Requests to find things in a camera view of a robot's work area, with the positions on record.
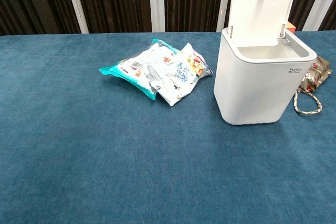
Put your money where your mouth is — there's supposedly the white plastic trash bin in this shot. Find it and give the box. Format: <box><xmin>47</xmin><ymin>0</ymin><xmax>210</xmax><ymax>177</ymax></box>
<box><xmin>213</xmin><ymin>0</ymin><xmax>318</xmax><ymax>126</ymax></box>

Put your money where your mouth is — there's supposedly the white cartoon print snack bag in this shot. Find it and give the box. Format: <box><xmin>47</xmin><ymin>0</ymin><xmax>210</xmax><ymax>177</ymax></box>
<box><xmin>149</xmin><ymin>42</ymin><xmax>214</xmax><ymax>107</ymax></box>

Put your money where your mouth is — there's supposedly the teal edged snack bag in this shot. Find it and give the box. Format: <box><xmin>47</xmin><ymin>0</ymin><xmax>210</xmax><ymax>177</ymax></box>
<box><xmin>98</xmin><ymin>38</ymin><xmax>181</xmax><ymax>101</ymax></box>

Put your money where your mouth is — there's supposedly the blue velvet table cloth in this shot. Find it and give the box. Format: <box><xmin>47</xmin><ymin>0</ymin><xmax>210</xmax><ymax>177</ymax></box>
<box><xmin>0</xmin><ymin>30</ymin><xmax>336</xmax><ymax>224</ymax></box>

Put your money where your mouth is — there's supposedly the dark brown pleated curtain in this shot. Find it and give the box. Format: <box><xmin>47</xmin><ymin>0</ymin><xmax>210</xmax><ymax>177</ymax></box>
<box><xmin>0</xmin><ymin>0</ymin><xmax>336</xmax><ymax>37</ymax></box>

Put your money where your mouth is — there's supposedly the orange box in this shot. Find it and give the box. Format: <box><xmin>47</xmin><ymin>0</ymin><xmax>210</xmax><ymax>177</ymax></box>
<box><xmin>286</xmin><ymin>20</ymin><xmax>297</xmax><ymax>34</ymax></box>

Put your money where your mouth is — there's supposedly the white partition post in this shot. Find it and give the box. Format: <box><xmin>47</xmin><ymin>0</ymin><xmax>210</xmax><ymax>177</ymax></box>
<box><xmin>216</xmin><ymin>0</ymin><xmax>234</xmax><ymax>33</ymax></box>
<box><xmin>148</xmin><ymin>0</ymin><xmax>166</xmax><ymax>33</ymax></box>
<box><xmin>62</xmin><ymin>0</ymin><xmax>90</xmax><ymax>35</ymax></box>
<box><xmin>302</xmin><ymin>0</ymin><xmax>336</xmax><ymax>31</ymax></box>

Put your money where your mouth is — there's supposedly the gold patterned drawstring pouch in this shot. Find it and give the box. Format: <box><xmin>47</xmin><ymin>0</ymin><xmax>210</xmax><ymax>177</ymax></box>
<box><xmin>294</xmin><ymin>56</ymin><xmax>333</xmax><ymax>116</ymax></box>

